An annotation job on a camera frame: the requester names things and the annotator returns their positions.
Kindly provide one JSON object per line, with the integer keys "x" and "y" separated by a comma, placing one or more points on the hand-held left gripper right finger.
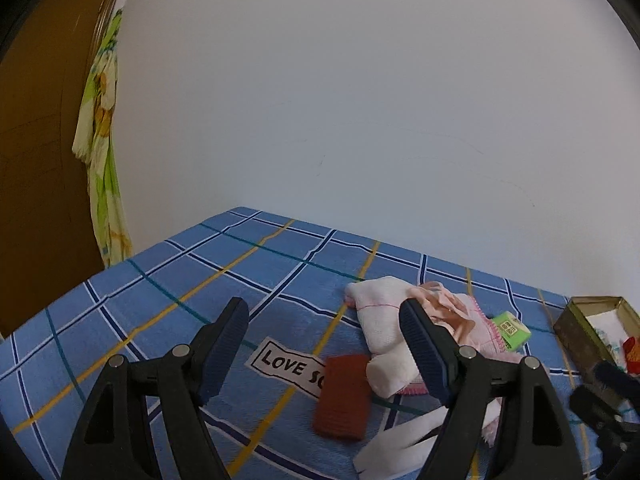
{"x": 420, "y": 345}

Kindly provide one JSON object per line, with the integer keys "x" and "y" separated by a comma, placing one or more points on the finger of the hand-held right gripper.
{"x": 607, "y": 372}
{"x": 595, "y": 405}

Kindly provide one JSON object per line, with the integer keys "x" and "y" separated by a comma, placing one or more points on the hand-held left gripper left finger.
{"x": 227, "y": 350}

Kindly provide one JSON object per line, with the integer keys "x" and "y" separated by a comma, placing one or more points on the peach pink cloth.
{"x": 450, "y": 310}

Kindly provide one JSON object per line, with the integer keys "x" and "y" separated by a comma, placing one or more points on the gold tin box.
{"x": 570, "y": 330}

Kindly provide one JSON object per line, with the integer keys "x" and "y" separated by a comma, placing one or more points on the red-brown knitted band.
{"x": 342, "y": 400}

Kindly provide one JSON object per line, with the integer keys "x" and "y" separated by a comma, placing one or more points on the red embroidered pouch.
{"x": 632, "y": 355}

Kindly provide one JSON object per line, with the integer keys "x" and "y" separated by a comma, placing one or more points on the white cloth with pink stitching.
{"x": 385, "y": 320}

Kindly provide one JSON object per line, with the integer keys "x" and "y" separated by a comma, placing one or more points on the white paper liner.
{"x": 607, "y": 325}

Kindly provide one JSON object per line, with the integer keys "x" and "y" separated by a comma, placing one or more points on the white cloth with pink trim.
{"x": 482, "y": 332}

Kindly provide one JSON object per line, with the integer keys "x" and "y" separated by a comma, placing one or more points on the blue plaid bed sheet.
{"x": 200, "y": 270}

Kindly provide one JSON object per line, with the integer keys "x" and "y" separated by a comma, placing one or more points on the green tissue packet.
{"x": 510, "y": 331}

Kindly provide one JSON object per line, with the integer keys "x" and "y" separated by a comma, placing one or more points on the white ribbon strip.
{"x": 395, "y": 440}

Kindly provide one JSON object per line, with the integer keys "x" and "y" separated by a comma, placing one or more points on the green floral hanging cloth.
{"x": 100, "y": 160}

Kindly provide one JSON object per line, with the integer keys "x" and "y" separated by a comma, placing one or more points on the brown wooden door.
{"x": 40, "y": 160}

